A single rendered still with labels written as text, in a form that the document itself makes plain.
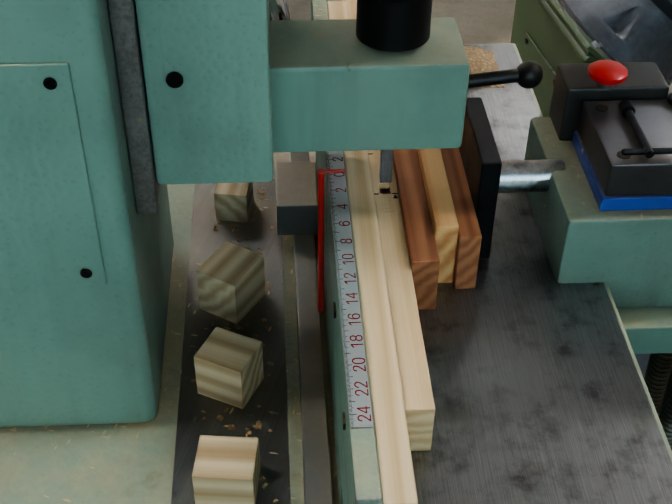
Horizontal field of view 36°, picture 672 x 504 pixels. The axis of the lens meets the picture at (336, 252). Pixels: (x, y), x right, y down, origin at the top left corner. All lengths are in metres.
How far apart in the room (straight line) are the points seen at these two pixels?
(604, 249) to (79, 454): 0.42
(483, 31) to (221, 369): 2.33
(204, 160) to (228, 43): 0.09
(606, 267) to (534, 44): 0.79
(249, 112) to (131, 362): 0.21
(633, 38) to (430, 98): 0.77
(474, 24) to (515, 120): 2.11
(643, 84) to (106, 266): 0.43
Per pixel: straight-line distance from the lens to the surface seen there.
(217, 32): 0.66
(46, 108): 0.65
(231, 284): 0.87
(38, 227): 0.70
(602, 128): 0.80
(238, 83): 0.68
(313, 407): 0.82
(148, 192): 0.72
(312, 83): 0.72
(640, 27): 1.47
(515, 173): 0.81
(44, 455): 0.83
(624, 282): 0.82
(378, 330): 0.68
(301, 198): 0.95
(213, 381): 0.83
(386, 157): 0.79
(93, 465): 0.82
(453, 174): 0.82
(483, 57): 1.05
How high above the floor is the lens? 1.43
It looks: 40 degrees down
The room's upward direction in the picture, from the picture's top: 1 degrees clockwise
